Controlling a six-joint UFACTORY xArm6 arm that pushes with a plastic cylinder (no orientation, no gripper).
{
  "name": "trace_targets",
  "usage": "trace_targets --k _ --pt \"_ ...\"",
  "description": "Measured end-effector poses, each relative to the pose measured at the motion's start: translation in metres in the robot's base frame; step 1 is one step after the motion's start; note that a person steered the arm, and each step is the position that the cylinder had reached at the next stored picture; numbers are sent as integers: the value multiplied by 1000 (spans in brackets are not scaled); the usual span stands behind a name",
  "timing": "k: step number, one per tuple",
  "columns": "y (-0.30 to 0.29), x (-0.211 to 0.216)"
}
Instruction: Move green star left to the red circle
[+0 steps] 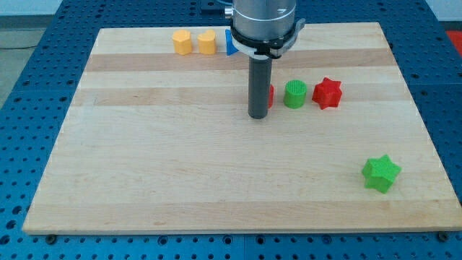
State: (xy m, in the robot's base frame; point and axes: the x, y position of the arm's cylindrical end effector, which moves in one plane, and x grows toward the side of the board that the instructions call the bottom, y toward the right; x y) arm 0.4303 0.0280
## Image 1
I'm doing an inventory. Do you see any red circle block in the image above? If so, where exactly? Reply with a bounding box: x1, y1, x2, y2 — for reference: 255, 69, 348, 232
268, 84, 274, 109

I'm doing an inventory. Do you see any black and white clamp ring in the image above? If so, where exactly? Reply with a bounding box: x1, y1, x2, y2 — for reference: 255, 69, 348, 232
230, 18, 306, 60

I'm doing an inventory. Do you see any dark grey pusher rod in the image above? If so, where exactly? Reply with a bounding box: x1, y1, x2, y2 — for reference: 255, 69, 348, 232
248, 58, 272, 119

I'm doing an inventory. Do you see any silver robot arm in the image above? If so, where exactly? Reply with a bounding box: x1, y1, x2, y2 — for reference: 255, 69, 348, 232
232, 0, 297, 41

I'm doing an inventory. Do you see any green cylinder block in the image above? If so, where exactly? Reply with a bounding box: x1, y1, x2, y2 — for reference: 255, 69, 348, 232
283, 79, 308, 109

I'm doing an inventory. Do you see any green star block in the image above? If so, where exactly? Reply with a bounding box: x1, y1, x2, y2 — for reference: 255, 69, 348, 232
362, 155, 402, 194

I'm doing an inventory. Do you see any blue triangle block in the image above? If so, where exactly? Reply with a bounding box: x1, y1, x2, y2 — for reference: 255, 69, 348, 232
225, 29, 239, 56

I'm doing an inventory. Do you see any yellow hexagon block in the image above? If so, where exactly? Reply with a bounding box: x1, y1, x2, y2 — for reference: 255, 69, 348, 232
172, 30, 193, 55

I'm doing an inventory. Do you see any wooden board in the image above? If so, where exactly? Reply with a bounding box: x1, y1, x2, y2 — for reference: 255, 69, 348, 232
22, 22, 461, 235

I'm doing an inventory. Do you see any red star block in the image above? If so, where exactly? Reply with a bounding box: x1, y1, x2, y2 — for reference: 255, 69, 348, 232
312, 77, 343, 110

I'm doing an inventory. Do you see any yellow heart block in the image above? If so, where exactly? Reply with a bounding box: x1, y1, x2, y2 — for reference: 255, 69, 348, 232
197, 30, 217, 55

